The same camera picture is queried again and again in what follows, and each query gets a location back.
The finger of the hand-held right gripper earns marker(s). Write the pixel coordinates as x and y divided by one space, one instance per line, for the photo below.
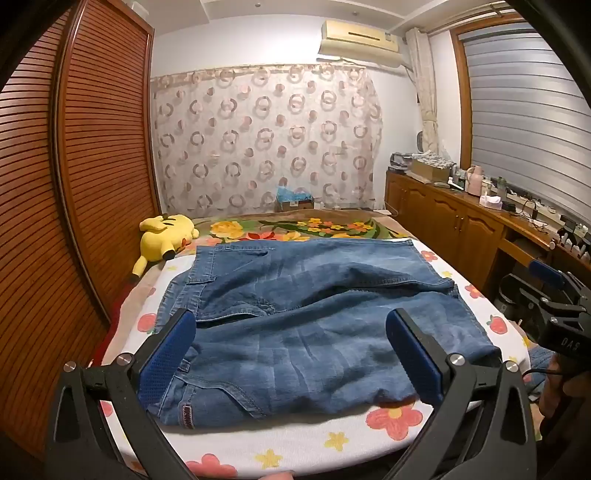
561 309
545 272

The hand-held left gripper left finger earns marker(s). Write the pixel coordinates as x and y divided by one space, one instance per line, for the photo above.
170 353

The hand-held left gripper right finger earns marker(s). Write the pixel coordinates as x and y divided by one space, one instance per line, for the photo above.
412 355

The blue denim pants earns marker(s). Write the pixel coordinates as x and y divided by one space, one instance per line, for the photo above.
300 332

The person's right hand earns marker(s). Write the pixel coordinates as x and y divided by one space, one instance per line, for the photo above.
550 399

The heap of blue denim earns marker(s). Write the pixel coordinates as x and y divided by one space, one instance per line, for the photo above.
540 369

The dark trash bin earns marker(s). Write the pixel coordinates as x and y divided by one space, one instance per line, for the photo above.
512 300

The beige bed cover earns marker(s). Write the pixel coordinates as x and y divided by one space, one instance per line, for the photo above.
131 304

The white power strip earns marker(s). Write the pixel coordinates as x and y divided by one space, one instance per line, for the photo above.
535 205

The white tissue box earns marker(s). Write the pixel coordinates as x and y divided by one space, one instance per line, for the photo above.
490 202

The long wooden cabinet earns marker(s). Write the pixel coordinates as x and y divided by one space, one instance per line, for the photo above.
461 221

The pink thermos jug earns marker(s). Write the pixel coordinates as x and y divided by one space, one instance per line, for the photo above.
474 181

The yellow plush toy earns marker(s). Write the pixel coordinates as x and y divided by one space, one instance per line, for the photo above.
166 235

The white strawberry print sheet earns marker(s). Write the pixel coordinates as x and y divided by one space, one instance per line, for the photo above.
300 443

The open cardboard box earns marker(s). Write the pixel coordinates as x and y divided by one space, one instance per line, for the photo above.
429 170

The grey window blind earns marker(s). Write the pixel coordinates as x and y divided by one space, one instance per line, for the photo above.
531 115

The floral plush blanket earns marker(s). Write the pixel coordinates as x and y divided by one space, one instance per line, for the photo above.
286 226

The small round fan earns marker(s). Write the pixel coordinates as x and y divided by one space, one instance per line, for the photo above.
422 142

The silver box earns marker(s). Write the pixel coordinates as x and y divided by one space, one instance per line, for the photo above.
400 161

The brown louvred wooden wardrobe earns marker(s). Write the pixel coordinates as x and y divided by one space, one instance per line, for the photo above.
92 184

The small cardboard box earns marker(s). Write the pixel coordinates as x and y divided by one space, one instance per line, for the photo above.
295 205

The beige tied window curtain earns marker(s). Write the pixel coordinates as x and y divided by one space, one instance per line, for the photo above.
425 92

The sheer circle print curtain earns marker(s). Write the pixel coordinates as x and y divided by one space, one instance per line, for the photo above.
268 138

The wooden window frame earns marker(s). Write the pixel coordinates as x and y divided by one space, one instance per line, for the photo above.
461 92

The beige wall air conditioner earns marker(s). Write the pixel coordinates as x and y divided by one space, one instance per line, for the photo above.
360 41

